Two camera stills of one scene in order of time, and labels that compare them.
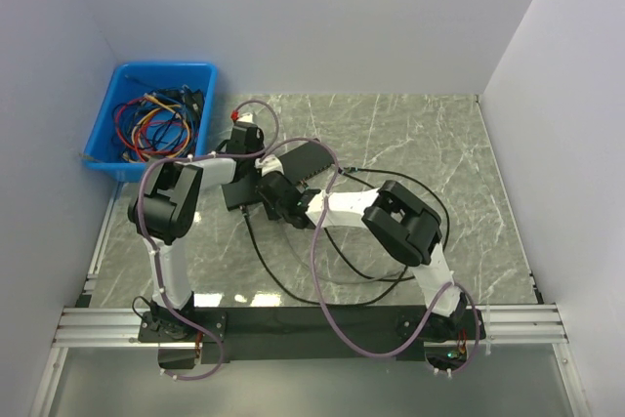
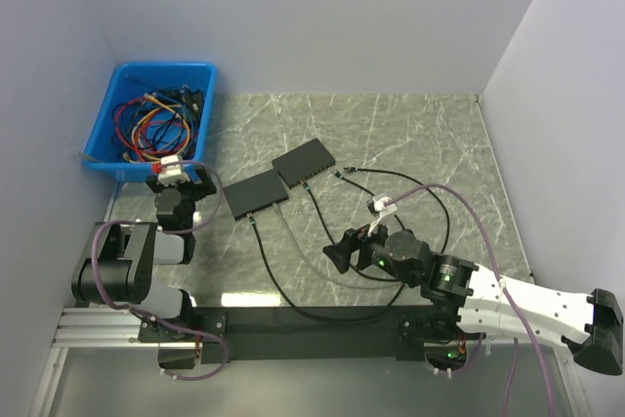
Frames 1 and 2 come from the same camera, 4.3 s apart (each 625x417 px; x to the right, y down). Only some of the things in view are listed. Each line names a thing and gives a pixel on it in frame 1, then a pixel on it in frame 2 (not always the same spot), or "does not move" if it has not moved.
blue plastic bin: x=103 y=154 does not move
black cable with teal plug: x=299 y=297 → x=250 y=218
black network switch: x=240 y=192 does not move
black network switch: x=307 y=161 does not move
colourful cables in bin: x=159 y=124 does not move
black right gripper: x=273 y=215 → x=340 y=252
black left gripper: x=254 y=171 → x=200 y=189
